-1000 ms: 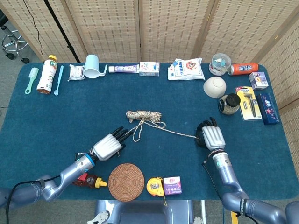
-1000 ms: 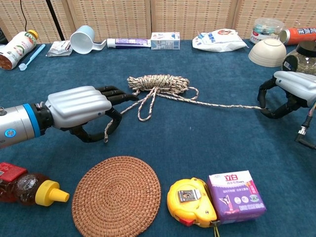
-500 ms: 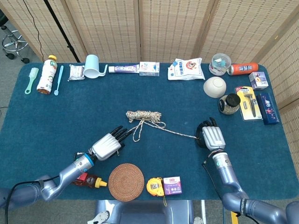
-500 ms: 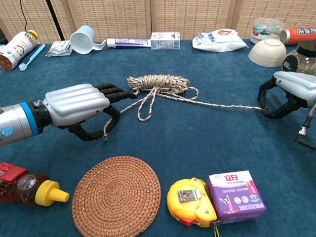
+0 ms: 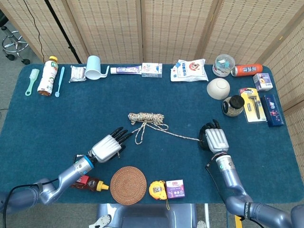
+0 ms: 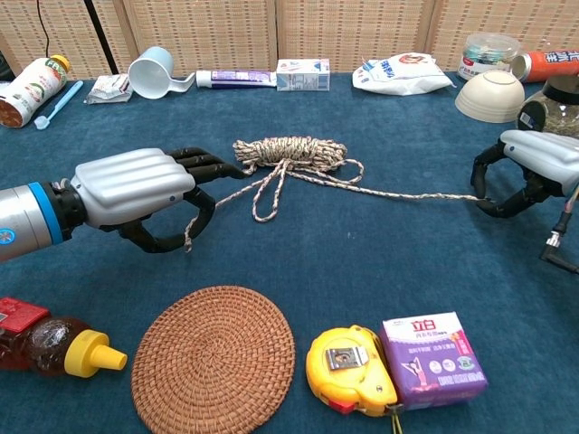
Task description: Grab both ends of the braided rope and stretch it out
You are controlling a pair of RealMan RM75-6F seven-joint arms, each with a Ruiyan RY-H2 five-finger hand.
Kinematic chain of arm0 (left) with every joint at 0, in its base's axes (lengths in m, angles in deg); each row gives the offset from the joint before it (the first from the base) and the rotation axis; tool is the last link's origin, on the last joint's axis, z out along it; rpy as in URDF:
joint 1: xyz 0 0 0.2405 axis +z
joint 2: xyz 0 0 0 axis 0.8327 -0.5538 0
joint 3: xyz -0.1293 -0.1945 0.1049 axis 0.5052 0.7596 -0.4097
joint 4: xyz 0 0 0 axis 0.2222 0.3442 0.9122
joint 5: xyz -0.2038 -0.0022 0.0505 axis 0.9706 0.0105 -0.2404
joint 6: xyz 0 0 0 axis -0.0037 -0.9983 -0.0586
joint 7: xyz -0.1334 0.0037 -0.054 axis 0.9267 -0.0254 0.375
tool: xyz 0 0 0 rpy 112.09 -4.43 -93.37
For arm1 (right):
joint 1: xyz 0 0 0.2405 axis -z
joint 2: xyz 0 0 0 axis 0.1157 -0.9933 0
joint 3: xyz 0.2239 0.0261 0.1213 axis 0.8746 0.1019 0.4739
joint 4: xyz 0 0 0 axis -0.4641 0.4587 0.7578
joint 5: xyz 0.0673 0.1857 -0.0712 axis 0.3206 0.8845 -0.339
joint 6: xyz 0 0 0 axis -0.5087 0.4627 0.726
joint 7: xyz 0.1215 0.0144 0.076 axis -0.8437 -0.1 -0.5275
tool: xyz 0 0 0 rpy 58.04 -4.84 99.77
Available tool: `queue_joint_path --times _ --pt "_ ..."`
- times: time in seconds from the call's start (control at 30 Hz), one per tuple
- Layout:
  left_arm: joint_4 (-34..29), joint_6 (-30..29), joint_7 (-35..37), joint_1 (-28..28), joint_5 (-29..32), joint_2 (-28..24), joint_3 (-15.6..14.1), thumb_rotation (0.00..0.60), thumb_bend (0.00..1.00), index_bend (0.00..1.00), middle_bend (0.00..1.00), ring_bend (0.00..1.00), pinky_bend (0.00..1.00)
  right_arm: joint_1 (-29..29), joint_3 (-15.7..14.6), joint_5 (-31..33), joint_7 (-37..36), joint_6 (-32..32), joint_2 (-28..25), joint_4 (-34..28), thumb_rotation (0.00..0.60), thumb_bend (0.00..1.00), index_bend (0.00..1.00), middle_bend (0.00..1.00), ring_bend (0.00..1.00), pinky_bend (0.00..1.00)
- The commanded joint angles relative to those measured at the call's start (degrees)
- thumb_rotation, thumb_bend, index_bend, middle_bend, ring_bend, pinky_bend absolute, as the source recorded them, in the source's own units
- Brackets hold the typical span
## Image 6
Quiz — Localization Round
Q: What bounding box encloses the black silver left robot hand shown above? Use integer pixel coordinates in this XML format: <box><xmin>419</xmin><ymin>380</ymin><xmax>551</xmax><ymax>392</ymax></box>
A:
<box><xmin>53</xmin><ymin>146</ymin><xmax>248</xmax><ymax>254</ymax></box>

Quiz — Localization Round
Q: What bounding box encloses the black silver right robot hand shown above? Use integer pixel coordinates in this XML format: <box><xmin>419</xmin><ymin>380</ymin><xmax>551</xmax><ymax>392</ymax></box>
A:
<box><xmin>470</xmin><ymin>129</ymin><xmax>579</xmax><ymax>219</ymax></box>

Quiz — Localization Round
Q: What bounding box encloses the braided multicolour rope bundle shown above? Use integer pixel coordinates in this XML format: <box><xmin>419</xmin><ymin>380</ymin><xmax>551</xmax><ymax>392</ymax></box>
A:
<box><xmin>183</xmin><ymin>135</ymin><xmax>488</xmax><ymax>253</ymax></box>

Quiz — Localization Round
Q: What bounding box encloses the glass jar black lid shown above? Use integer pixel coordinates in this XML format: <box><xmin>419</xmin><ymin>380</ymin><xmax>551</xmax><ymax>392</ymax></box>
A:
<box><xmin>515</xmin><ymin>74</ymin><xmax>579</xmax><ymax>139</ymax></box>

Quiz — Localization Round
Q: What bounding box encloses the beige bowl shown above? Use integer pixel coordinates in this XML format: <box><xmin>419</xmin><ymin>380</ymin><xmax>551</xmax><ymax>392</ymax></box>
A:
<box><xmin>454</xmin><ymin>69</ymin><xmax>527</xmax><ymax>124</ymax></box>

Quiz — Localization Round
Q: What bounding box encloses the orange drink can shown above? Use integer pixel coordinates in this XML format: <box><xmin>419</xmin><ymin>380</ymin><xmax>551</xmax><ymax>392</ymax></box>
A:
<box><xmin>510</xmin><ymin>49</ymin><xmax>579</xmax><ymax>85</ymax></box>

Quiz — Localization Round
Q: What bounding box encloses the light blue toothbrush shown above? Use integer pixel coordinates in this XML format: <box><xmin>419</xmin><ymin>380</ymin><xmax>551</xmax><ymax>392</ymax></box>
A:
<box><xmin>33</xmin><ymin>80</ymin><xmax>85</xmax><ymax>131</ymax></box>

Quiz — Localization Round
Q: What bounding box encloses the light blue plastic cup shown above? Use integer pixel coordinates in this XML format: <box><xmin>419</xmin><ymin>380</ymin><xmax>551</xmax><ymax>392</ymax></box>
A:
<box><xmin>128</xmin><ymin>45</ymin><xmax>196</xmax><ymax>100</ymax></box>

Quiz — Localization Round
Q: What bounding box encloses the clear jar of clips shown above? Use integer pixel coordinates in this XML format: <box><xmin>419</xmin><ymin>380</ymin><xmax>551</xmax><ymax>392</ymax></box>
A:
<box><xmin>456</xmin><ymin>32</ymin><xmax>523</xmax><ymax>82</ymax></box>

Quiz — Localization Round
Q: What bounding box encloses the white juice bottle yellow cap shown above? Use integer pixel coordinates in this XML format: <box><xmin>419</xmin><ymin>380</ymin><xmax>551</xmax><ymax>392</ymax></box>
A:
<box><xmin>0</xmin><ymin>54</ymin><xmax>72</xmax><ymax>129</ymax></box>

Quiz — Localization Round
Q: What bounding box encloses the black tripod pole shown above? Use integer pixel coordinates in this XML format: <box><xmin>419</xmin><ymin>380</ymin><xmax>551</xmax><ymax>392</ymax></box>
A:
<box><xmin>83</xmin><ymin>0</ymin><xmax>119</xmax><ymax>76</ymax></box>

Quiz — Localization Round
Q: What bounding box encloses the white purple toothpaste tube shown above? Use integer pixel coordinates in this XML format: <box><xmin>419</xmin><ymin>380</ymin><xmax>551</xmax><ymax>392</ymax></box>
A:
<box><xmin>195</xmin><ymin>69</ymin><xmax>278</xmax><ymax>90</ymax></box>

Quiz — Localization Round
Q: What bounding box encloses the white printed plastic bag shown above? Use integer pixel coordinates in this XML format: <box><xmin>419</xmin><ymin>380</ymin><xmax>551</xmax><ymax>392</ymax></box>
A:
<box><xmin>351</xmin><ymin>52</ymin><xmax>457</xmax><ymax>97</ymax></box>

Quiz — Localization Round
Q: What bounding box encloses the honey bottle yellow nozzle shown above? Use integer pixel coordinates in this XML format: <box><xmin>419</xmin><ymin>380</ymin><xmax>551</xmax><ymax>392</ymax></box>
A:
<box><xmin>0</xmin><ymin>297</ymin><xmax>128</xmax><ymax>379</ymax></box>

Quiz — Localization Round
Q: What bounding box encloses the round woven rattan coaster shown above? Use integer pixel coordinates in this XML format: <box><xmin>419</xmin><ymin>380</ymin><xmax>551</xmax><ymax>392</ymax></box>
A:
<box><xmin>130</xmin><ymin>285</ymin><xmax>297</xmax><ymax>434</ymax></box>

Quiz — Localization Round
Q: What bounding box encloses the white blue carton box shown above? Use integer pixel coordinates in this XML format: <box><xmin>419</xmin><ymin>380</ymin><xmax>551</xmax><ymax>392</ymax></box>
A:
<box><xmin>275</xmin><ymin>58</ymin><xmax>332</xmax><ymax>92</ymax></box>

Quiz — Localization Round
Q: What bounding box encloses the dark blue table mat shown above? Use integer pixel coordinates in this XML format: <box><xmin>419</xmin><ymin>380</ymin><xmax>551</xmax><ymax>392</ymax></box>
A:
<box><xmin>0</xmin><ymin>71</ymin><xmax>579</xmax><ymax>434</ymax></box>

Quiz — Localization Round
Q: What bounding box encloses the purple soap box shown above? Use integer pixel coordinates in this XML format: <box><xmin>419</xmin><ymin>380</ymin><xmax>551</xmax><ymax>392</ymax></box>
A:
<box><xmin>378</xmin><ymin>310</ymin><xmax>489</xmax><ymax>411</ymax></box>

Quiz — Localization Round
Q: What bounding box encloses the bamboo folding screen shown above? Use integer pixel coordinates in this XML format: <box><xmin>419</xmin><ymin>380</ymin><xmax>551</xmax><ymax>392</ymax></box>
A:
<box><xmin>0</xmin><ymin>0</ymin><xmax>579</xmax><ymax>82</ymax></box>

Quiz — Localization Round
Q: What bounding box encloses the yellow tape measure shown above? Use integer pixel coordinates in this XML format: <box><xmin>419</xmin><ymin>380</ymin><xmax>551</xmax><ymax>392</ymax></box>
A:
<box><xmin>305</xmin><ymin>324</ymin><xmax>406</xmax><ymax>434</ymax></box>

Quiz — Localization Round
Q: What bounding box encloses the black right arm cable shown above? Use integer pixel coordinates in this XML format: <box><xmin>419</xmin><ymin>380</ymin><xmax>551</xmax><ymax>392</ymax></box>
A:
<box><xmin>540</xmin><ymin>210</ymin><xmax>579</xmax><ymax>275</ymax></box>

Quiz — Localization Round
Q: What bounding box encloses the thin black hanging cable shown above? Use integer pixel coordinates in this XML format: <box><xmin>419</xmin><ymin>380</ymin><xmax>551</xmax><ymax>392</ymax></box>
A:
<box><xmin>35</xmin><ymin>0</ymin><xmax>52</xmax><ymax>60</ymax></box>

